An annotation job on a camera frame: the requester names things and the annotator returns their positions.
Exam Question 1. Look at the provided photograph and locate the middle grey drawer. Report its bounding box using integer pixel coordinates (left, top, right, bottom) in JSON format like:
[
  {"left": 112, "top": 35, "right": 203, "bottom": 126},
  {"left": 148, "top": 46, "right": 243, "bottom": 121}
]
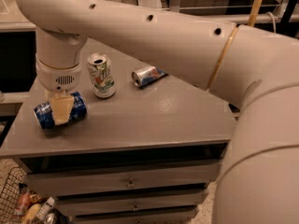
[{"left": 57, "top": 189, "right": 207, "bottom": 216}]

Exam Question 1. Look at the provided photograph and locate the metal railing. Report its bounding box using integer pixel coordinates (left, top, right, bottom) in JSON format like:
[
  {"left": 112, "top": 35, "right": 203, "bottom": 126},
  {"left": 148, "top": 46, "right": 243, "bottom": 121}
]
[{"left": 0, "top": 0, "right": 295, "bottom": 33}]

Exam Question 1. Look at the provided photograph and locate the silver blue Red Bull can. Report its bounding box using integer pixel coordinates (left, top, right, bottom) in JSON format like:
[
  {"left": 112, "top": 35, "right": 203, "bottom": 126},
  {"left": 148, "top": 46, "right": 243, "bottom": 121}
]
[{"left": 132, "top": 66, "right": 166, "bottom": 88}]

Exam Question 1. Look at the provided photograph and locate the wooden easel frame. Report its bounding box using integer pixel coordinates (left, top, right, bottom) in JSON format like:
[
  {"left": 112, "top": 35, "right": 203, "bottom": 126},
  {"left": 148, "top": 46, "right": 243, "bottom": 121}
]
[{"left": 248, "top": 0, "right": 263, "bottom": 27}]

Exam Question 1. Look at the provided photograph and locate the grey drawer cabinet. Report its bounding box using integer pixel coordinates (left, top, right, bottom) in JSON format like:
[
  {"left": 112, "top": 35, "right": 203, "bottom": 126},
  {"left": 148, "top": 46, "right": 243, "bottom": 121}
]
[{"left": 0, "top": 37, "right": 237, "bottom": 224}]

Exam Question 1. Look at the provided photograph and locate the yellow item in basket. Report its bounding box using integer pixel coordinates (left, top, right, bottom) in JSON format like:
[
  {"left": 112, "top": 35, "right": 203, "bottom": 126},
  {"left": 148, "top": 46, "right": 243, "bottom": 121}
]
[{"left": 21, "top": 203, "right": 41, "bottom": 224}]

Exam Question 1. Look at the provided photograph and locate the white green soda can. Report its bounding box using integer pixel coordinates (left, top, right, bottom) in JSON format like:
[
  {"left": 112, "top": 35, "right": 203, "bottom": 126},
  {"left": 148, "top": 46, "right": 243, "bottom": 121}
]
[{"left": 87, "top": 53, "right": 116, "bottom": 99}]

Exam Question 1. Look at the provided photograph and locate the grey drawer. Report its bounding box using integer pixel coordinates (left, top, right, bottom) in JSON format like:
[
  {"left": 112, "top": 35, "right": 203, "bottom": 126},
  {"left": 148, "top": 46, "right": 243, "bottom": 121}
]
[
  {"left": 25, "top": 160, "right": 220, "bottom": 197},
  {"left": 74, "top": 206, "right": 198, "bottom": 224},
  {"left": 57, "top": 189, "right": 207, "bottom": 216}
]

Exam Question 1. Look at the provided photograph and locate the silver can in basket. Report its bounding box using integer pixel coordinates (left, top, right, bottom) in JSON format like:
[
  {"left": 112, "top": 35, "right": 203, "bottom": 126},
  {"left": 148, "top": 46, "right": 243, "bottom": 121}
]
[{"left": 44, "top": 213, "right": 57, "bottom": 224}]

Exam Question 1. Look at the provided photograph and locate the blue Pepsi can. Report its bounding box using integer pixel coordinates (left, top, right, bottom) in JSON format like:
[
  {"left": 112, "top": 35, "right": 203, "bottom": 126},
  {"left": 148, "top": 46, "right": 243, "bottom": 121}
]
[{"left": 34, "top": 91, "right": 87, "bottom": 129}]

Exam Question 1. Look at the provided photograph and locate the white packet in basket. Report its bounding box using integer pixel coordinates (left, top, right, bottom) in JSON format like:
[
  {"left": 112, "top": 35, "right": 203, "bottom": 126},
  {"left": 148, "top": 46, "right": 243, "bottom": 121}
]
[{"left": 31, "top": 197, "right": 55, "bottom": 224}]

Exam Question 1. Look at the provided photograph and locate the top grey drawer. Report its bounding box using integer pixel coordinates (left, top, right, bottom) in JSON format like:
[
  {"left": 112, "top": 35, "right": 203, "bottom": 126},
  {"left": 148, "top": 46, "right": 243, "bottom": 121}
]
[{"left": 25, "top": 160, "right": 220, "bottom": 197}]

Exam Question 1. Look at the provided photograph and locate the wire basket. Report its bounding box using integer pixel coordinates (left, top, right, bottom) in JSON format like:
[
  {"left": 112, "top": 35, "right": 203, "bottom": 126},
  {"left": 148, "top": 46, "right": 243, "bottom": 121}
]
[{"left": 0, "top": 167, "right": 27, "bottom": 224}]

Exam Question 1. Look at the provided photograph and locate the orange bottle in basket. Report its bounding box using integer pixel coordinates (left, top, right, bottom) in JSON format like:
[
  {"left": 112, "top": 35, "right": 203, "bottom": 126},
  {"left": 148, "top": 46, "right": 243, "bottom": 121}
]
[{"left": 14, "top": 187, "right": 31, "bottom": 217}]

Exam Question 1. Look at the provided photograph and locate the bottom grey drawer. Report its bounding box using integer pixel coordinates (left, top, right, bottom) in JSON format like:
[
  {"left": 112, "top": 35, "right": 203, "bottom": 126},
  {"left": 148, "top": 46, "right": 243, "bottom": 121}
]
[{"left": 74, "top": 206, "right": 198, "bottom": 224}]

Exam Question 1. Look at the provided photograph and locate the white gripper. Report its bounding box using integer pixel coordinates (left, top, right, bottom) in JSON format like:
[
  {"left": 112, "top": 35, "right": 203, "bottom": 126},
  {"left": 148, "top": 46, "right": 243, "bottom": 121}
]
[{"left": 36, "top": 54, "right": 82, "bottom": 125}]

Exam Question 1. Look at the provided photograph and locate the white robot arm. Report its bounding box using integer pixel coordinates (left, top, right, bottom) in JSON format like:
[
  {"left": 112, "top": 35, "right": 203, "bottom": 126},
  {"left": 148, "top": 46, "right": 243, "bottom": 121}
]
[{"left": 16, "top": 0, "right": 299, "bottom": 224}]

